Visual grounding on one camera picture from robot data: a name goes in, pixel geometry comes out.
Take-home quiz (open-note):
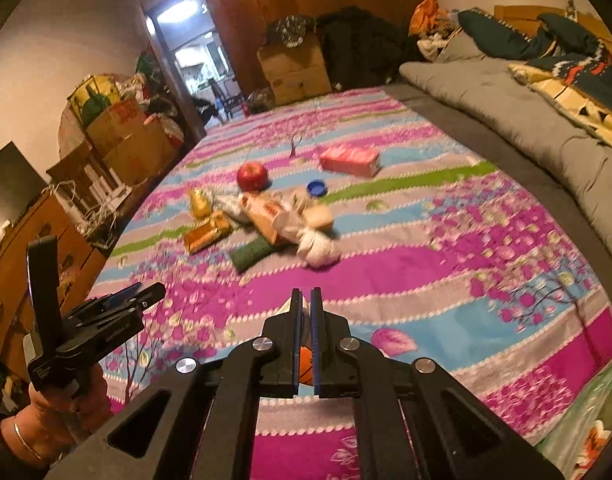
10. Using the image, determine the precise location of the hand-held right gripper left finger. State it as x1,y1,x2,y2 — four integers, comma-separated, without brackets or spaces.
43,287,304,480

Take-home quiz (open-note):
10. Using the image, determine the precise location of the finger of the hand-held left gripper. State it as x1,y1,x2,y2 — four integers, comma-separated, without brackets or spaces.
88,283,144,311
103,282,167,323

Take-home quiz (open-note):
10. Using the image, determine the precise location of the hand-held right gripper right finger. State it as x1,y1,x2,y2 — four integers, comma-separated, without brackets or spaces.
310,287,566,480

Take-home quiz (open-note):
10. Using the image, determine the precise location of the orange and white paper bag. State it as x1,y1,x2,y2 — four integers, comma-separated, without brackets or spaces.
281,295,319,387

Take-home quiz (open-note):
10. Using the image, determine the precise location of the white balled sock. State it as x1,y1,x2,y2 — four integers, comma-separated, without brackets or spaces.
297,230,341,267

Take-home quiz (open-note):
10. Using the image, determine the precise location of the green cloth pouch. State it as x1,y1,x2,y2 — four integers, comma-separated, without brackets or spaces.
229,240,277,273

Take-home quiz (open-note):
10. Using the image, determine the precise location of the orange foil snack packet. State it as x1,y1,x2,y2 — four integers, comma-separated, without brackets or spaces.
182,211,233,255

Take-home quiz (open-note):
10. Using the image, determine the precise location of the yellow plastic wrapper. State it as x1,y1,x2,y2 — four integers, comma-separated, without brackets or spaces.
187,188,214,220

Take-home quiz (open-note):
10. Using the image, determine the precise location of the long orange white box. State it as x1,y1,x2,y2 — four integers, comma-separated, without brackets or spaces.
240,193,293,246

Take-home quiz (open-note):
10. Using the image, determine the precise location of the white packet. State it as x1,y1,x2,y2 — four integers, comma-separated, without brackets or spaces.
211,194,247,226

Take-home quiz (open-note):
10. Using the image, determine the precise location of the person's left forearm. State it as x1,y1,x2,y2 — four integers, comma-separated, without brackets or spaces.
0,410,52,480

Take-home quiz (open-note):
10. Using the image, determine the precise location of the person's left hand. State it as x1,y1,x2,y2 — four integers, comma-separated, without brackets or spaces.
16,362,114,461

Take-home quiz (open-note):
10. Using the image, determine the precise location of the wooden dresser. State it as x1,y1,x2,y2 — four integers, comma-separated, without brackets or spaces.
0,192,109,376

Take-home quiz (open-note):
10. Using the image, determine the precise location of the white router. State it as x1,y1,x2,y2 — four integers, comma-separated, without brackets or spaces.
88,165,122,206

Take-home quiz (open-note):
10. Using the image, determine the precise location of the large brown cardboard box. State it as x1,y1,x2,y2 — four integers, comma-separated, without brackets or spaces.
102,120,179,186

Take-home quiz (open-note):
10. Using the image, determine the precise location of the red apple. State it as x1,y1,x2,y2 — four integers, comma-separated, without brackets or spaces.
237,162,269,192

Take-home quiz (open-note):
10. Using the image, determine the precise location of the black monitor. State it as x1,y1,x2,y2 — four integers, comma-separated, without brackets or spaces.
0,142,49,223

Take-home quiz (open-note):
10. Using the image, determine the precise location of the pink round fabric cover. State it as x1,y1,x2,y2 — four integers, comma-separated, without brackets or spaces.
57,105,94,161

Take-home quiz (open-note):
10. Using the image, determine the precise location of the pink tissue box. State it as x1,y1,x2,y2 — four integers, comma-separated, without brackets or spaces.
319,143,383,178

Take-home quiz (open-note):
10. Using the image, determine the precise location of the red printed cardboard box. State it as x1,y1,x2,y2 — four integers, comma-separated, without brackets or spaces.
86,99,147,148

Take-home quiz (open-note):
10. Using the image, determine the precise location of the yellow and green bag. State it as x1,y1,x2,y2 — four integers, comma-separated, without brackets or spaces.
67,74,119,126

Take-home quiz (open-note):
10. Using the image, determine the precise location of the pile of bags and clothes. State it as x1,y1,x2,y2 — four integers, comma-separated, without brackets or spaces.
121,50,187,146

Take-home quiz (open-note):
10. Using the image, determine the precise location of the dark dining chair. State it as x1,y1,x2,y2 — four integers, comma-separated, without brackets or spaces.
208,78,241,121

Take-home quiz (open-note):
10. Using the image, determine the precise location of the plain cardboard box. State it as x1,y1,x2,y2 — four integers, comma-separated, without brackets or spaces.
271,67,333,107
257,35,327,78

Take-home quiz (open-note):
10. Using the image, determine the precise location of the dark grey bed sheet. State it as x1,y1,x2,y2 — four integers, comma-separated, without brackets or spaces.
386,82,612,291

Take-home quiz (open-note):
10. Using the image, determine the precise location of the black coat pile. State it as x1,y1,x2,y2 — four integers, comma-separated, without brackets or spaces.
316,6,421,91

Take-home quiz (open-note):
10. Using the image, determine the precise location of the grey quilt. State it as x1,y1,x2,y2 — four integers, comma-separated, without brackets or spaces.
398,35,612,241

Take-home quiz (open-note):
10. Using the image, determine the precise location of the black and silver bag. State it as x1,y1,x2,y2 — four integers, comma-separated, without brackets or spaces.
265,16,317,48

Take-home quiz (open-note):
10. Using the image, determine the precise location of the white crumpled cloth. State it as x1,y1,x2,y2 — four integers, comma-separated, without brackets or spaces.
417,30,457,61

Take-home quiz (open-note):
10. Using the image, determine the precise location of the orange cloth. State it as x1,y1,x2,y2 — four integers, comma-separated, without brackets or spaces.
408,0,439,36

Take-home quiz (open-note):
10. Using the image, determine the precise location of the dark blue patterned blanket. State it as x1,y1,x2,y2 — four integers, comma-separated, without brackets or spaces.
457,8,612,86

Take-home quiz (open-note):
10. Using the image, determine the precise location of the wooden headboard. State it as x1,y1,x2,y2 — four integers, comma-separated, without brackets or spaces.
494,5,612,61

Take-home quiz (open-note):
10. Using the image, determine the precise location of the tangle of white cables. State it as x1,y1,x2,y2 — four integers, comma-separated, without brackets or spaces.
51,182,122,246

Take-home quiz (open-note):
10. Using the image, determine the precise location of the silver bracelet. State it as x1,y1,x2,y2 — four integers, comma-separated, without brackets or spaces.
13,420,49,463

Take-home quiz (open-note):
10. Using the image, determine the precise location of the dark wooden door frame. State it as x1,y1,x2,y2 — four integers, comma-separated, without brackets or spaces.
141,0,247,141

